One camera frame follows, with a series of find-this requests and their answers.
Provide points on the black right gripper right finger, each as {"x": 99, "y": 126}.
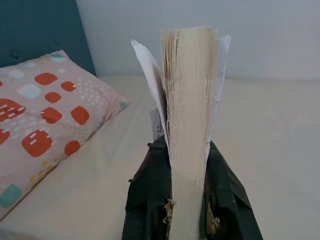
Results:
{"x": 225, "y": 200}

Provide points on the pink patterned pillow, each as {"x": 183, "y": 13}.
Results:
{"x": 50, "y": 112}

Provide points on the white blue paperback book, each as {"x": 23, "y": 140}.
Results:
{"x": 190, "y": 100}

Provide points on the beige mattress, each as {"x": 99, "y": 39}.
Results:
{"x": 270, "y": 150}

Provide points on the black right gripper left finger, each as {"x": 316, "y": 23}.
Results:
{"x": 147, "y": 195}

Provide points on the teal upholstered headboard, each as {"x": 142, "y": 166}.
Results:
{"x": 37, "y": 30}

